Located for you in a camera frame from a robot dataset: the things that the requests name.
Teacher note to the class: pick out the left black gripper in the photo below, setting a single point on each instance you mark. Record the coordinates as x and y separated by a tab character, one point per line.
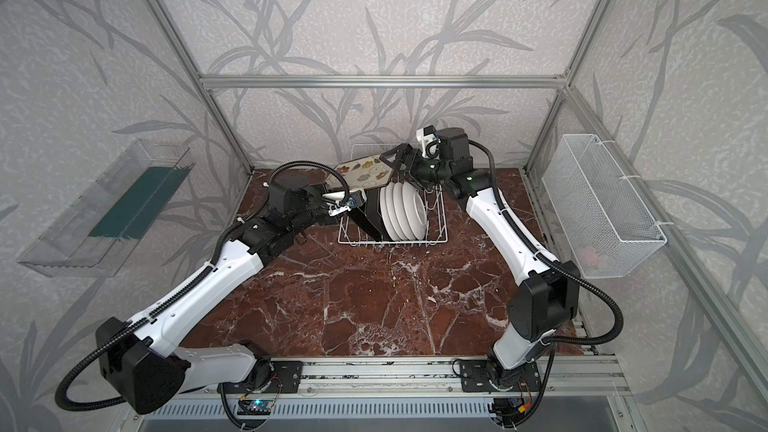
358	209

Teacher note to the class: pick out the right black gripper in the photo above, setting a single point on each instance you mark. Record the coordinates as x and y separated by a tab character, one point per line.
408	161

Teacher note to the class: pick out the square floral plate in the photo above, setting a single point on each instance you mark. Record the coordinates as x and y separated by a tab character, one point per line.
365	173
357	213

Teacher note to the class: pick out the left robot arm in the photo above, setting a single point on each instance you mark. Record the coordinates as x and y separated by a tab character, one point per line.
142	357

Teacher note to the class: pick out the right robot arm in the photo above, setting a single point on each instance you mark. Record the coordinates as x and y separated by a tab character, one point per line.
548	289

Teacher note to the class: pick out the white round plate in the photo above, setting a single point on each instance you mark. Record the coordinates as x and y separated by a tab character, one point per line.
388	230
392	214
415	211
400	212

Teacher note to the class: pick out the pink object in basket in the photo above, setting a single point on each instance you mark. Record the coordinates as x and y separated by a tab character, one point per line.
590	257

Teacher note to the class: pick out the left green circuit board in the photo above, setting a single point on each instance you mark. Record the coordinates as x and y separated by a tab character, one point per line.
255	406

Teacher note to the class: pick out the white wire dish rack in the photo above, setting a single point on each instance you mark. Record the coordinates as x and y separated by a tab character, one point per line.
437	233

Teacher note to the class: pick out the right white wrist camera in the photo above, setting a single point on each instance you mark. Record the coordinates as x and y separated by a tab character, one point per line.
428	140

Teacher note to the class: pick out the aluminium frame crossbar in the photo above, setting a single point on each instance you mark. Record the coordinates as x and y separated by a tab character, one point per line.
384	81

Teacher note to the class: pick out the aluminium mounting rail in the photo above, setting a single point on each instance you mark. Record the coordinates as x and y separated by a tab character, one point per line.
437	376

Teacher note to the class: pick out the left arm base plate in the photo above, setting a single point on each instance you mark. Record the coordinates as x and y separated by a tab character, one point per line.
275	377

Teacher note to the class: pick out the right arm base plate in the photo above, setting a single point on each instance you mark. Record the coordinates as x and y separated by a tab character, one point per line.
485	376

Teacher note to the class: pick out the white mesh wall basket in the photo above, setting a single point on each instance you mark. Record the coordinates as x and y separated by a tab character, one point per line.
597	205

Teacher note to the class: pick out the clear plastic wall bin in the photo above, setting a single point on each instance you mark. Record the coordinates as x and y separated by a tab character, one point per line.
95	236

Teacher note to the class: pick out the right circuit board with wires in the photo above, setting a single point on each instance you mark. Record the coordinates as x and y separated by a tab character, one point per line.
509	410

